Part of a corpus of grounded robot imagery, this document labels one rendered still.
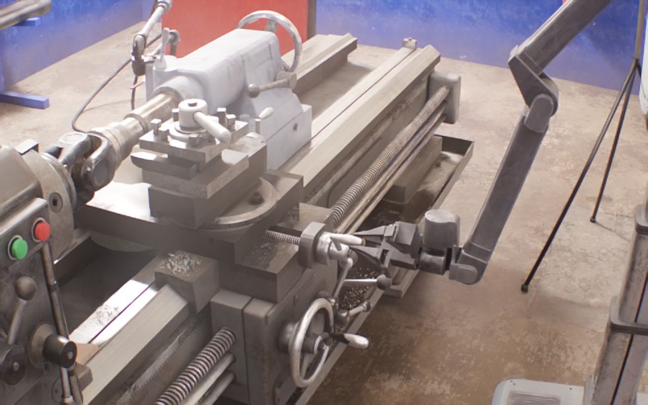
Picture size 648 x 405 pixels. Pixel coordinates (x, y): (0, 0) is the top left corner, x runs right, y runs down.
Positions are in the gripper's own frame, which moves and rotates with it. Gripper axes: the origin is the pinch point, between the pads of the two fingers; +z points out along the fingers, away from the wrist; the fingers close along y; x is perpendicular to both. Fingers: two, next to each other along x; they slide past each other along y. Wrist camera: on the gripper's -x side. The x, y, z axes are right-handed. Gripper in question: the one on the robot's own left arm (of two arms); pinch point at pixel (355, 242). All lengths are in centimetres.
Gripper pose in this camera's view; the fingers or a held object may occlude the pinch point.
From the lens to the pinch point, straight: 173.4
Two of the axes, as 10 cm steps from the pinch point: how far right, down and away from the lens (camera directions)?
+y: -3.1, 8.7, -3.7
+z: -9.3, -1.9, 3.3
